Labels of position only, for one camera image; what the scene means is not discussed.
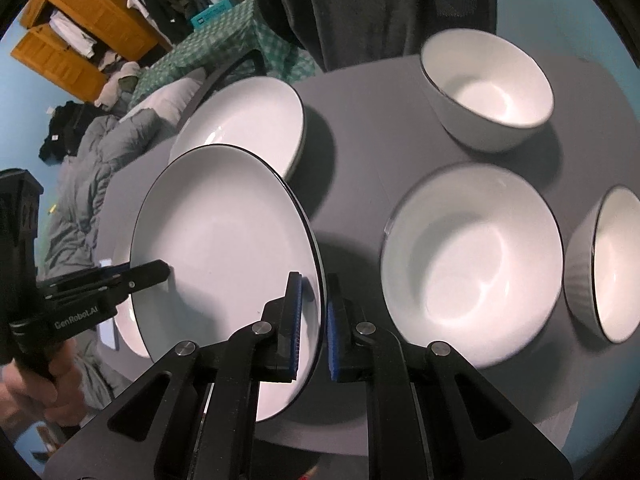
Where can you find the green checkered cloth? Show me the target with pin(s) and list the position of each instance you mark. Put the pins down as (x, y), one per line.
(220, 45)

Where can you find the dark grey fleece blanket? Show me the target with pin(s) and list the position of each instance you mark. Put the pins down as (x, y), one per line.
(360, 10)

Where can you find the teal plastic crate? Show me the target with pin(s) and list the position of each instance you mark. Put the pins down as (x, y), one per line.
(212, 14)

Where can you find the white folded clothes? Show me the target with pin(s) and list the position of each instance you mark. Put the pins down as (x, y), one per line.
(72, 35)

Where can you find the wide white bowl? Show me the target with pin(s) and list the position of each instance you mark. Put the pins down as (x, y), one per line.
(465, 260)

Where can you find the wooden cabinet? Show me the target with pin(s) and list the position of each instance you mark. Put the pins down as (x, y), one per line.
(115, 20)

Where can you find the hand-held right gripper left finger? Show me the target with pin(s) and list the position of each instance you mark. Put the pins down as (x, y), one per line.
(295, 330)

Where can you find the light grey pillow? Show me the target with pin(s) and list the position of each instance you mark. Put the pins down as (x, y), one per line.
(165, 97)

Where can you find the person's left hand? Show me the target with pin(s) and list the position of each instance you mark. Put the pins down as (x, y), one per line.
(35, 400)

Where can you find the deep white bowl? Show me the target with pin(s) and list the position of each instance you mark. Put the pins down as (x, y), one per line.
(492, 95)

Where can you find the ribbed white bowl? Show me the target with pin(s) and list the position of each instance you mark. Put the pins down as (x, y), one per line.
(612, 270)

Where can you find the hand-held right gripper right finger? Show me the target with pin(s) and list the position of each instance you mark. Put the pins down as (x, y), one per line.
(334, 345)

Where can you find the grey duvet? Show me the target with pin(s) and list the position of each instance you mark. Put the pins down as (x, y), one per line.
(95, 170)

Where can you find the white plate with black rim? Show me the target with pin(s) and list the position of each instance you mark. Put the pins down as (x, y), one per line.
(220, 240)
(125, 330)
(245, 115)

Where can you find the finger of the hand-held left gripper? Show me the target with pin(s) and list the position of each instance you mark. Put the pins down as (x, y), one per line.
(116, 271)
(150, 274)

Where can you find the dark hanging jacket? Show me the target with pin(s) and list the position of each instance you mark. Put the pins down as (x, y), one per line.
(172, 0)

